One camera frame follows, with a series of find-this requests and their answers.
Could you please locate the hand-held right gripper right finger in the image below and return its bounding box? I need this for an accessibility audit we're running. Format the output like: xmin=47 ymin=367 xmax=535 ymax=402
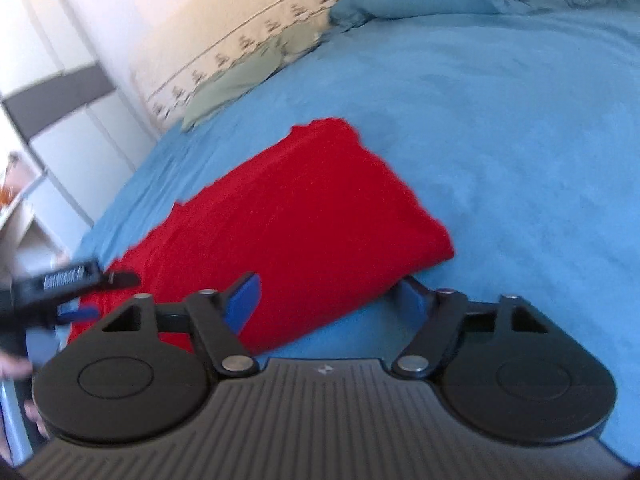
xmin=392 ymin=275 xmax=551 ymax=380

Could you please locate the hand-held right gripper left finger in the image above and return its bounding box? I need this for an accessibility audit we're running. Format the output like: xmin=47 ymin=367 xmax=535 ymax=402
xmin=102 ymin=272 xmax=262 ymax=378

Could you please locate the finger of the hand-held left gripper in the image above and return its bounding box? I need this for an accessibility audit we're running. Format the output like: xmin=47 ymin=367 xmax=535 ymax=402
xmin=56 ymin=307 xmax=100 ymax=325
xmin=101 ymin=270 xmax=141 ymax=288

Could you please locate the red long-sleeved sweater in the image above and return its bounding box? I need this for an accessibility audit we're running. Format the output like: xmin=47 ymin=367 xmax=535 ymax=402
xmin=67 ymin=117 xmax=457 ymax=356

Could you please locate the person's left hand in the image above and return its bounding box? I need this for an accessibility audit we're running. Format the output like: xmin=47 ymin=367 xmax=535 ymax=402
xmin=0 ymin=354 xmax=51 ymax=440

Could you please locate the white shelf unit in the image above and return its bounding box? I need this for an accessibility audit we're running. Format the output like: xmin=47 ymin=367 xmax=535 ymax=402
xmin=0 ymin=152 xmax=71 ymax=281

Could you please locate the white wardrobe with grey panel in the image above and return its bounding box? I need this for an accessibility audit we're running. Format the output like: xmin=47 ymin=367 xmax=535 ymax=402
xmin=0 ymin=0 xmax=156 ymax=226

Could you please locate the bed with blue sheet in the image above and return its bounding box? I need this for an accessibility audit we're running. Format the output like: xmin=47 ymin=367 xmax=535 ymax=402
xmin=75 ymin=7 xmax=640 ymax=466

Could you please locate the green pillow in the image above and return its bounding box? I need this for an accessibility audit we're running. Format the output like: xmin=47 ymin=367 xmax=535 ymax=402
xmin=181 ymin=22 xmax=326 ymax=132

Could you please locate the cream quilted headboard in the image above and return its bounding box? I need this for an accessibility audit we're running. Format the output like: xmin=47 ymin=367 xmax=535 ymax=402
xmin=131 ymin=0 xmax=373 ymax=133

